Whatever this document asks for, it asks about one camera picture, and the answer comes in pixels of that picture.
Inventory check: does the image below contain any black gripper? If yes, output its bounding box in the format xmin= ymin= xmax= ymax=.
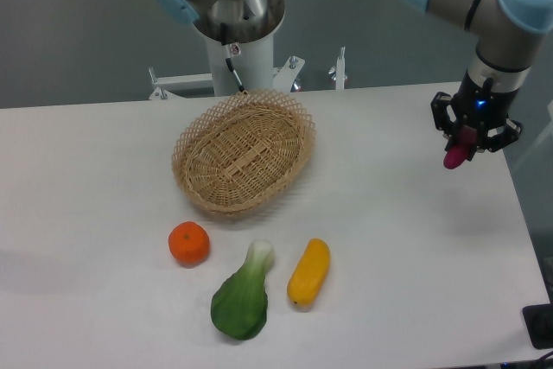
xmin=430 ymin=72 xmax=523 ymax=153

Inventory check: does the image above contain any purple sweet potato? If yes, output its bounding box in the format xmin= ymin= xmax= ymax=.
xmin=443 ymin=126 xmax=476 ymax=169

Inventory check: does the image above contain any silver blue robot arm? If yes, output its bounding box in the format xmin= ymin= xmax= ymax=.
xmin=156 ymin=0 xmax=552 ymax=169

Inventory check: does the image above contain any woven wicker basket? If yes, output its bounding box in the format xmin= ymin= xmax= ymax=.
xmin=171 ymin=90 xmax=315 ymax=217

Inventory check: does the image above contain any black device at edge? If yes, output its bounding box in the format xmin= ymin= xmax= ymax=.
xmin=522 ymin=303 xmax=552 ymax=350

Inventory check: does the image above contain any yellow toy mango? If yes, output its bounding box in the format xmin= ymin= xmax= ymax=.
xmin=287 ymin=239 xmax=331 ymax=308

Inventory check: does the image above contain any green bok choy toy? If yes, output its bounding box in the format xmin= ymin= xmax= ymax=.
xmin=210 ymin=239 xmax=275 ymax=340

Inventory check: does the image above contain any orange toy pumpkin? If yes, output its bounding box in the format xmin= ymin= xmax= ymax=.
xmin=168 ymin=221 xmax=211 ymax=265

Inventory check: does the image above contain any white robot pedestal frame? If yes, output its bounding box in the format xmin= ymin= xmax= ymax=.
xmin=147 ymin=34 xmax=349 ymax=101

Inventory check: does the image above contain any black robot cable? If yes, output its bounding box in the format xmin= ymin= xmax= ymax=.
xmin=219 ymin=22 xmax=249 ymax=95

